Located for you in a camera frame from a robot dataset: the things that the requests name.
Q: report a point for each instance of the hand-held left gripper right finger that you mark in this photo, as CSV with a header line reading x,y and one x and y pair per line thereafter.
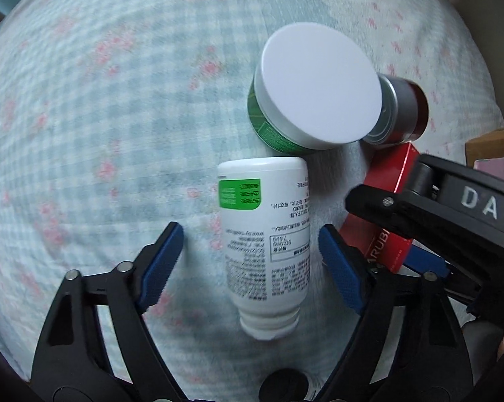
x,y
339,268

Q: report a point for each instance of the cardboard box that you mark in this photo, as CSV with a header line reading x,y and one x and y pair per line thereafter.
x,y
490,142

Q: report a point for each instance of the white bottle with green label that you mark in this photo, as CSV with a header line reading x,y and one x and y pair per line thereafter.
x,y
260,251

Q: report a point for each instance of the pink box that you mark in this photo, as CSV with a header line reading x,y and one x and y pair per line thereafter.
x,y
501,169

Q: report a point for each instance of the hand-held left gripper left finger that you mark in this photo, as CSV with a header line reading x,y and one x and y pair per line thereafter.
x,y
163,264

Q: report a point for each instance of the green jar with white lid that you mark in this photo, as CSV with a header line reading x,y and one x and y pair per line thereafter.
x,y
319,83

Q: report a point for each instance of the checked floral blanket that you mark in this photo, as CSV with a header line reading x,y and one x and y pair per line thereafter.
x,y
88,134

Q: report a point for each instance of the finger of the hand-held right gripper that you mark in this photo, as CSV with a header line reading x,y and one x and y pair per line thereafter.
x,y
425,261
381,209

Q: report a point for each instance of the dark red jar silver lid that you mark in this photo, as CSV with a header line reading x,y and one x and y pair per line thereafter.
x,y
402,104

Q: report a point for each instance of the red box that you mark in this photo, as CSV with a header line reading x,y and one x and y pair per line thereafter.
x,y
392,171

